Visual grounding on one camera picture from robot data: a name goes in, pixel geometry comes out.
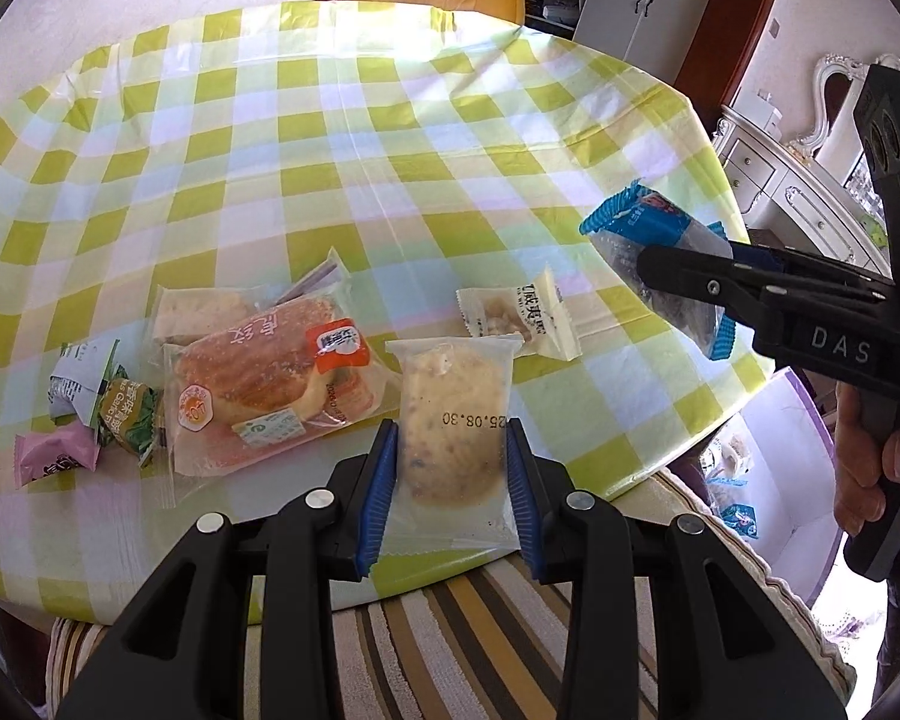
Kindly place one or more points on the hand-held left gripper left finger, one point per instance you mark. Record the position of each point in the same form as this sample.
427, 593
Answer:
379, 499

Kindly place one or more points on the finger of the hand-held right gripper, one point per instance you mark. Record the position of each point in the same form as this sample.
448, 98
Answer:
765, 259
682, 266

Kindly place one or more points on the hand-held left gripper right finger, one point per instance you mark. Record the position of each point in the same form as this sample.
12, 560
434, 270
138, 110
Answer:
521, 502

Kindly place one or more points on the blue packet with dark cake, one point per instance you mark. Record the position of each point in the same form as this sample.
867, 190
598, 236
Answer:
630, 217

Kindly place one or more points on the clear speckled bread packet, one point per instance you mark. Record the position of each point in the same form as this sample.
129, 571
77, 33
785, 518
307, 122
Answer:
450, 420

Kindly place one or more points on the cream nougat packet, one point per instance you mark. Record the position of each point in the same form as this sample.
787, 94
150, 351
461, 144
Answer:
540, 315

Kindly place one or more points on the white packet with window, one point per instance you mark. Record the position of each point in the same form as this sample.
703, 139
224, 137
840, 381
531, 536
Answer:
724, 461

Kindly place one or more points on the orange floss bread packet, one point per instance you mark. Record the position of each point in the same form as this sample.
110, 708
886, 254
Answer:
262, 382

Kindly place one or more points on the blue packet with pink face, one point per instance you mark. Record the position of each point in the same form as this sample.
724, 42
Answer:
739, 521

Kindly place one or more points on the purple cardboard box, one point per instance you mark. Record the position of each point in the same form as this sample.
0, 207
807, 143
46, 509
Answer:
787, 540

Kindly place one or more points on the clear pale cracker packet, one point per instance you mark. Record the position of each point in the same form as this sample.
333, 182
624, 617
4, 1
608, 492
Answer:
195, 311

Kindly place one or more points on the green pea packet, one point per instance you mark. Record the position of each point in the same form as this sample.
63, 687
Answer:
124, 409

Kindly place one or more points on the small white green packet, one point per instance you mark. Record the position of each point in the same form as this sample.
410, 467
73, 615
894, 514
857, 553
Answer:
75, 379

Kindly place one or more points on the small pink packet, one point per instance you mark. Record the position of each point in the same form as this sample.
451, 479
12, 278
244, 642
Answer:
49, 457

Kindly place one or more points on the person's right hand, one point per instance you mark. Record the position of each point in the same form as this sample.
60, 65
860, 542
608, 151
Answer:
855, 457

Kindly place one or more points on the white ornate dresser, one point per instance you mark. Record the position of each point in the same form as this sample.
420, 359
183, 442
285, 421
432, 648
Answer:
780, 180

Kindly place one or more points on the striped seat cushion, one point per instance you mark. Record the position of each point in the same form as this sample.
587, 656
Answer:
457, 652

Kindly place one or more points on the white cabinet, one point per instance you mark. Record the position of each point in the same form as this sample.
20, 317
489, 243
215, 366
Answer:
645, 7

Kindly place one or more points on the yellow checked tablecloth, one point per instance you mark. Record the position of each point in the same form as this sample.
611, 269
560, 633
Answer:
345, 165

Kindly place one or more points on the brown wooden door frame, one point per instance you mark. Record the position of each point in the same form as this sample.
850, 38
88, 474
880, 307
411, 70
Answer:
735, 22

